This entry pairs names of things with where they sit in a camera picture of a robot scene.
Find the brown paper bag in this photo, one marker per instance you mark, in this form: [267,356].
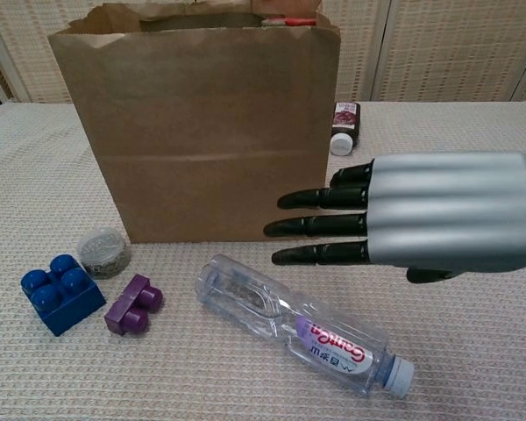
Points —
[201,140]

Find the blue building block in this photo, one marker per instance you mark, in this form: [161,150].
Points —
[66,302]

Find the purple building block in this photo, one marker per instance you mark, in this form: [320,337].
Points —
[129,311]

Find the green chips can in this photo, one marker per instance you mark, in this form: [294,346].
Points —
[296,21]

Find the white woven tablecloth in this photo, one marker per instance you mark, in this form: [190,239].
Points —
[464,351]

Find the small round clear container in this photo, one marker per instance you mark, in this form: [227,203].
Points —
[103,254]

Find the dark juice bottle white cap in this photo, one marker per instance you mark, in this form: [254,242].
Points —
[345,123]

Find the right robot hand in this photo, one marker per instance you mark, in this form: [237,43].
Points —
[442,210]

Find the clear plastic water bottle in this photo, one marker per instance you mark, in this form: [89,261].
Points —
[289,316]

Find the bamboo folding screen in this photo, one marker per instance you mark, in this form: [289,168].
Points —
[442,48]

